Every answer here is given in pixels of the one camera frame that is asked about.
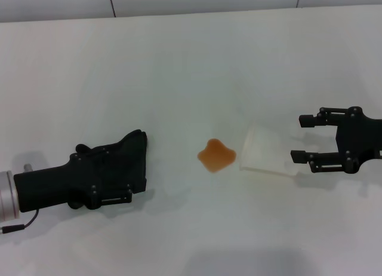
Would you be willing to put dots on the dark cleaning rag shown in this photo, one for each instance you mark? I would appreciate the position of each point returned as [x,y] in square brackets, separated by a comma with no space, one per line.
[134,156]

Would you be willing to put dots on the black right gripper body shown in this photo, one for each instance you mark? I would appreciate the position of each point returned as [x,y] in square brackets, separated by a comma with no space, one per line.
[358,138]

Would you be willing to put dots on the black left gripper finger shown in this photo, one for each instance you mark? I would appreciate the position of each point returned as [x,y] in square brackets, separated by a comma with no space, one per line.
[89,156]
[98,198]

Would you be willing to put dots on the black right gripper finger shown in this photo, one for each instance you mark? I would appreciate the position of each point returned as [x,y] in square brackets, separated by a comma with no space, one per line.
[298,156]
[307,121]

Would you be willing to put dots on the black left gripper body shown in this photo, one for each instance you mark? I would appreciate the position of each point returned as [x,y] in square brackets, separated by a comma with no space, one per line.
[44,186]

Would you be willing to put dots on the brown liquid stain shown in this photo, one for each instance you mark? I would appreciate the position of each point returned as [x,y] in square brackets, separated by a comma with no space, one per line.
[216,156]

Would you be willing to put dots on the white paper cup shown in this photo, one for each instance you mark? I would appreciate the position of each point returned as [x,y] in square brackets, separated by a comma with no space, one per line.
[256,150]

